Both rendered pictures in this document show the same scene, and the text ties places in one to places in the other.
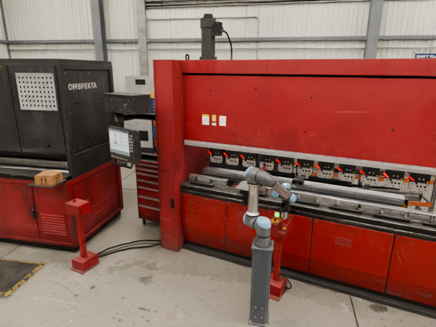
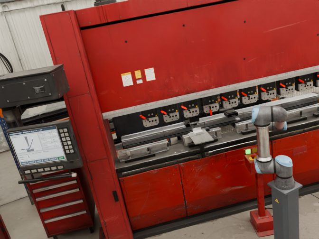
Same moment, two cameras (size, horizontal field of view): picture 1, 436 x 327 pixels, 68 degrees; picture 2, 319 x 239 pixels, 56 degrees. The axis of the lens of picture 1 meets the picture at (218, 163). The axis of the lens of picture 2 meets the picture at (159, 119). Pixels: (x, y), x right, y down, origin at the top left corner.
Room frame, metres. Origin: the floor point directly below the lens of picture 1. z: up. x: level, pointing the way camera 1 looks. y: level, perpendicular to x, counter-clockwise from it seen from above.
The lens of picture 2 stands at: (1.26, 1.36, 2.19)
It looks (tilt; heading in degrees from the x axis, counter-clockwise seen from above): 20 degrees down; 328
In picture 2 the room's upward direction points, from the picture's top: 11 degrees counter-clockwise
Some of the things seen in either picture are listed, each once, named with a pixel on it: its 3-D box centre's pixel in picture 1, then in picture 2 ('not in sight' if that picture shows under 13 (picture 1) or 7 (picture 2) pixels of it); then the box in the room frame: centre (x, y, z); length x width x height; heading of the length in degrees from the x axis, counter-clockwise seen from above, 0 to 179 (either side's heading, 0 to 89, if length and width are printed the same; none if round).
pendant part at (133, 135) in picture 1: (125, 144); (47, 146); (3.38, 1.00, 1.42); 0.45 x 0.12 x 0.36; 52
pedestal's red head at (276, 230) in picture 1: (279, 224); (258, 159); (2.85, -0.61, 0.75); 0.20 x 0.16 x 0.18; 58
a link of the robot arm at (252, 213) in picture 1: (253, 198); (263, 141); (2.54, -0.31, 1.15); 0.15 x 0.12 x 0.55; 38
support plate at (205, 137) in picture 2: (246, 185); (200, 136); (3.26, -0.31, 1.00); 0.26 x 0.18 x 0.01; 154
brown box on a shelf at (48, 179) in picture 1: (46, 178); not in sight; (3.33, 1.88, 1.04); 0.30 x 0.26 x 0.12; 78
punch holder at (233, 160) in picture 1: (233, 156); (169, 112); (3.49, -0.18, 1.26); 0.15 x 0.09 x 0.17; 64
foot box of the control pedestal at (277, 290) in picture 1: (274, 286); (263, 222); (2.82, -0.59, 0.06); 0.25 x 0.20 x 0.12; 148
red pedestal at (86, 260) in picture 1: (81, 233); not in sight; (3.24, 1.53, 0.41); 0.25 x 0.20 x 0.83; 154
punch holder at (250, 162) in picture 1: (250, 159); (189, 107); (3.41, -0.36, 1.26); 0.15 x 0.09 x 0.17; 64
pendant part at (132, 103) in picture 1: (128, 132); (41, 129); (3.48, 0.98, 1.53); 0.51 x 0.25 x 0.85; 52
